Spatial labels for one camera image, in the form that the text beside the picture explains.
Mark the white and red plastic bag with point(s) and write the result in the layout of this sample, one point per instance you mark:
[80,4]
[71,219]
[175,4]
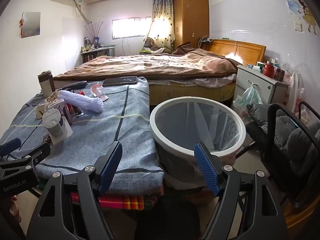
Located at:
[296,92]

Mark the white and brown travel mug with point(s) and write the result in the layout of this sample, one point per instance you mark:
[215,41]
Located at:
[46,85]

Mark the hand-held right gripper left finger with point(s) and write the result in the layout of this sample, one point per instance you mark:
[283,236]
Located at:
[110,170]

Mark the cluttered white desk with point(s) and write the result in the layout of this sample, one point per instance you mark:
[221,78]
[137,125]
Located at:
[100,51]

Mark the green printed plastic bag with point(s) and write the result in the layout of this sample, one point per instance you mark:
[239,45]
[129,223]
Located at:
[247,97]

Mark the red tin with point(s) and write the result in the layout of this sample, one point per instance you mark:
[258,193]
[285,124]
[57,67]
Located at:
[279,73]

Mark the red hanging ornament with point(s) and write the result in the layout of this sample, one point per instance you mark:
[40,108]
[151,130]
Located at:
[21,28]

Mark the patterned curtain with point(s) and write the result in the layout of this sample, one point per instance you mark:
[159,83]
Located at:
[162,10]

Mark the silver wall sheet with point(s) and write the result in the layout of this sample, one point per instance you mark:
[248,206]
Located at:
[31,25]

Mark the dried branches in vase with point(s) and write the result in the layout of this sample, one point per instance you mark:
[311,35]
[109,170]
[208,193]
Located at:
[96,28]

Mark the black metal chair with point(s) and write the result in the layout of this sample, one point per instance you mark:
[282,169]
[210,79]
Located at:
[272,110]

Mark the dark glasses case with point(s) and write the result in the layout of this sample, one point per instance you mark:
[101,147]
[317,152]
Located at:
[75,85]

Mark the white power strip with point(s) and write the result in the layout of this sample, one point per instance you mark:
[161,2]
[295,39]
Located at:
[206,39]

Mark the grey chair cushion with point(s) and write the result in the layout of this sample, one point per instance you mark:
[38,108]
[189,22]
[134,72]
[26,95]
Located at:
[295,142]

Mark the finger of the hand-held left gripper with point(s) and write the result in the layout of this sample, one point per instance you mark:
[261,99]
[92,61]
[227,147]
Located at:
[37,153]
[10,146]

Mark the black tablet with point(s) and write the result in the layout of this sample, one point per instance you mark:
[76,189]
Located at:
[120,80]

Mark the green boxes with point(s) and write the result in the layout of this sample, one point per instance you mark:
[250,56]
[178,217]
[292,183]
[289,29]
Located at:
[260,65]

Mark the wooden headboard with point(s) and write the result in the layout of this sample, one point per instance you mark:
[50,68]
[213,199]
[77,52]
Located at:
[250,50]

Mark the brown teddy bear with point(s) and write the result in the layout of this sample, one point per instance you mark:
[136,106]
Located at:
[150,43]

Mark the white rimmed bin with liner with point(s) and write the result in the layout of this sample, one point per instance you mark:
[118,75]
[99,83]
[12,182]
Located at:
[180,127]

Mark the colourful striped cloth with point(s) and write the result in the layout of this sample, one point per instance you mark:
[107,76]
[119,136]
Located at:
[125,202]

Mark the wooden wardrobe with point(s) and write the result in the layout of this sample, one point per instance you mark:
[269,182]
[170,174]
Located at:
[190,17]

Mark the red jar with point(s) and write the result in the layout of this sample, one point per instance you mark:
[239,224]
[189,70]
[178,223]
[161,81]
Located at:
[268,70]

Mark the pink plastic cup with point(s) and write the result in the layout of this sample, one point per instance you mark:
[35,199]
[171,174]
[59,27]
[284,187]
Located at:
[96,88]

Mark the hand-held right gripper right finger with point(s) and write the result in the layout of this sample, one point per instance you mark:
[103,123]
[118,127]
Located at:
[207,170]

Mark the white nightstand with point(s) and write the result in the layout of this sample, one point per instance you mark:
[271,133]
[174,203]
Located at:
[260,87]

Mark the cartoon wall stickers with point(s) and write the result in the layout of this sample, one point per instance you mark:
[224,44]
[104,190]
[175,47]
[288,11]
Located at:
[308,15]

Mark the clear bottle with red cap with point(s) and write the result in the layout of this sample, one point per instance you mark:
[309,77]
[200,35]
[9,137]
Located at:
[72,108]

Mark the bed with yellow mattress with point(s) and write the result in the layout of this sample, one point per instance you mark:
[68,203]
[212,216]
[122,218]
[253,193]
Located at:
[187,92]

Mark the white light switch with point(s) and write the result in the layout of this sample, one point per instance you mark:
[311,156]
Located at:
[298,27]

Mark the window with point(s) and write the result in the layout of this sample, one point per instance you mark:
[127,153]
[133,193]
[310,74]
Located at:
[130,28]

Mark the air conditioner pipe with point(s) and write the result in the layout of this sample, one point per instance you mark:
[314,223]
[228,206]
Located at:
[81,11]

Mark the brown printed blanket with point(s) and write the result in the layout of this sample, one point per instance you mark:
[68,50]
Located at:
[162,65]

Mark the white milk carton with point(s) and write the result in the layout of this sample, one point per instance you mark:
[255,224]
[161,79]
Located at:
[60,105]

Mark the white pull-tab can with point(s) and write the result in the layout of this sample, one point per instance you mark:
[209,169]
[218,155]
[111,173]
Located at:
[53,127]

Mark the pale pink bed sheet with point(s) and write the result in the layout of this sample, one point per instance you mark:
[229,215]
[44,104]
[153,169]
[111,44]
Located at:
[215,81]

